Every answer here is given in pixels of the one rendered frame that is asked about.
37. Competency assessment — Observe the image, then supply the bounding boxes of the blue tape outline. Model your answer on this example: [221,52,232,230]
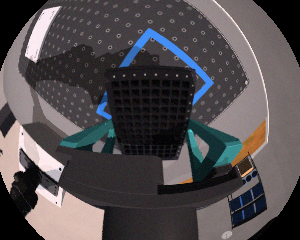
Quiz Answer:
[96,28,213,120]

